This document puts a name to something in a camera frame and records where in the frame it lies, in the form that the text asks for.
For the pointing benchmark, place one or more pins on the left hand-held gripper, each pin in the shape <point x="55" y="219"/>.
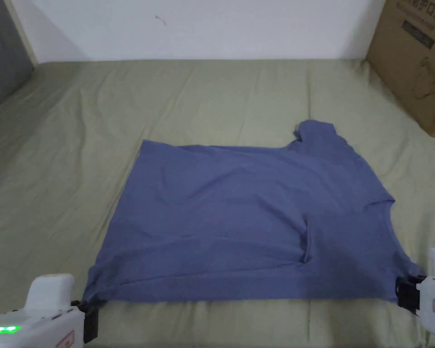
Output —
<point x="43" y="319"/>

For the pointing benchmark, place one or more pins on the dark blue shirt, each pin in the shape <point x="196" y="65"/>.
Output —
<point x="246" y="217"/>

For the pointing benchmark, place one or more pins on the bed with pale green sheet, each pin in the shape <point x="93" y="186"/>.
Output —
<point x="94" y="145"/>

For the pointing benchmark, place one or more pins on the brown cardboard carton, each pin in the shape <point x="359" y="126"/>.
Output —
<point x="413" y="61"/>

